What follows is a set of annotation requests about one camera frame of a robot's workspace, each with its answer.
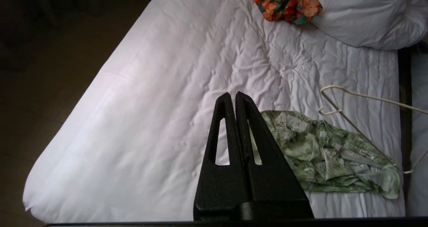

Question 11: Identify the white bed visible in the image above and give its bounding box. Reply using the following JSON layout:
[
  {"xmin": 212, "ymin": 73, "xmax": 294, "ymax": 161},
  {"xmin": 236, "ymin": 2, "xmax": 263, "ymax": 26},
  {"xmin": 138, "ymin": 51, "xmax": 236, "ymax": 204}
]
[{"xmin": 22, "ymin": 0, "xmax": 406, "ymax": 223}]

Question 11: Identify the white wire hanger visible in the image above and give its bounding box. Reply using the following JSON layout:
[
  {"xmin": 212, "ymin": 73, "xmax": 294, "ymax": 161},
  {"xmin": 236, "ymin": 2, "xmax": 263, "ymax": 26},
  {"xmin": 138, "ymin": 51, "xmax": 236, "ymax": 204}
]
[{"xmin": 317, "ymin": 85, "xmax": 428, "ymax": 174}]

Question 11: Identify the green patterned shirt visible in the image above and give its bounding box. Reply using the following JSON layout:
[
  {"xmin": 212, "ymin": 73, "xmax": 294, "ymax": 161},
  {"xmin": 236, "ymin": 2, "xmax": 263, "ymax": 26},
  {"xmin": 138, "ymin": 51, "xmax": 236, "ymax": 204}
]
[{"xmin": 250, "ymin": 110, "xmax": 400, "ymax": 200}]

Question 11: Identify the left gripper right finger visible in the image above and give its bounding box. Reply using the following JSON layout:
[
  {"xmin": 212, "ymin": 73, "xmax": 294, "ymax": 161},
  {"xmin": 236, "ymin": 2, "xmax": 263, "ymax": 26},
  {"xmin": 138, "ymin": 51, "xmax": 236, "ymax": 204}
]
[{"xmin": 235, "ymin": 91, "xmax": 314, "ymax": 219}]

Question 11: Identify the orange floral garment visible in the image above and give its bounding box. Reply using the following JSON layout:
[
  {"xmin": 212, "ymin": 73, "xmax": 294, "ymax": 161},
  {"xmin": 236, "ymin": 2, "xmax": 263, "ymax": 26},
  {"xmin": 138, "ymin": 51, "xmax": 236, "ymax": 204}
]
[{"xmin": 244, "ymin": 0, "xmax": 323, "ymax": 25}]

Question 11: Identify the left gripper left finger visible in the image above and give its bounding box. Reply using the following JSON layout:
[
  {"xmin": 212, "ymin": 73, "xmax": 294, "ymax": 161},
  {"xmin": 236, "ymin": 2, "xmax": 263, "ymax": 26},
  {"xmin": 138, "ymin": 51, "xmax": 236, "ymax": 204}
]
[{"xmin": 193, "ymin": 93, "xmax": 249, "ymax": 221}]

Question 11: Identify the white duvet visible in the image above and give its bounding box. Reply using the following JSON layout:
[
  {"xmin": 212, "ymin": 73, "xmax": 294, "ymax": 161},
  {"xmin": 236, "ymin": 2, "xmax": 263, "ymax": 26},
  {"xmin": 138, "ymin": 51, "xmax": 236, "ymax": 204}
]
[{"xmin": 308, "ymin": 0, "xmax": 428, "ymax": 50}]

